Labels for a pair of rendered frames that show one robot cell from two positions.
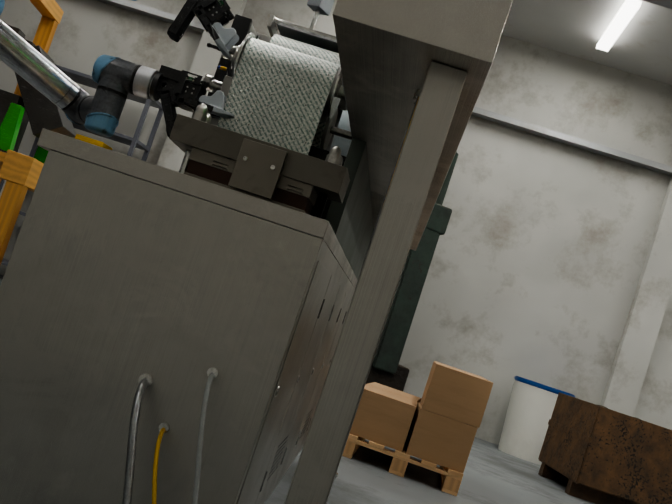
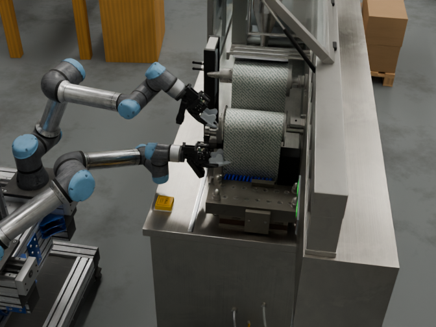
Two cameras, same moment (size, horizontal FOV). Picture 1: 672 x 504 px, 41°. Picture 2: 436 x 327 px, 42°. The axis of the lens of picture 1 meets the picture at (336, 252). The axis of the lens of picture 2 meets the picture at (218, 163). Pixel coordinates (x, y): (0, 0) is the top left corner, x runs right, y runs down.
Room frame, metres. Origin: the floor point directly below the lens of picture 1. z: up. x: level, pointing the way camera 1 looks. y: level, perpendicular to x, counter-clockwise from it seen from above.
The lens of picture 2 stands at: (0.27, 0.29, 2.53)
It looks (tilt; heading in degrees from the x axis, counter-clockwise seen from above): 37 degrees down; 3
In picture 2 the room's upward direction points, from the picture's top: 1 degrees clockwise
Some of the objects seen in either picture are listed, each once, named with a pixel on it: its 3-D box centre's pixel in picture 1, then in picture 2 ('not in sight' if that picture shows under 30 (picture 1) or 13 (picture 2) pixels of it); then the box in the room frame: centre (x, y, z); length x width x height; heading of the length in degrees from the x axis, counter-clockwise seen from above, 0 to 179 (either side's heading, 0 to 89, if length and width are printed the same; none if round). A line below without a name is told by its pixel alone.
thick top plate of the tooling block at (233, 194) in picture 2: (262, 159); (255, 200); (2.05, 0.23, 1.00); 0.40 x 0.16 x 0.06; 86
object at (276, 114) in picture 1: (269, 121); (250, 160); (2.18, 0.26, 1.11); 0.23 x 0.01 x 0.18; 86
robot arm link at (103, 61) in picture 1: (117, 75); (158, 152); (2.21, 0.65, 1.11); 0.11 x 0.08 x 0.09; 86
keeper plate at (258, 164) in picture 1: (258, 169); (257, 222); (1.96, 0.22, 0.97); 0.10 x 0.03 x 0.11; 86
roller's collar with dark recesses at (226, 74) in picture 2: not in sight; (227, 75); (2.50, 0.38, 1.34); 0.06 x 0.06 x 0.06; 86
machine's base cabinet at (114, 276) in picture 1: (222, 364); (249, 152); (3.18, 0.25, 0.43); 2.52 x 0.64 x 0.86; 176
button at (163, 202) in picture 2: (93, 145); (164, 202); (2.11, 0.62, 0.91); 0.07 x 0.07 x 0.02; 86
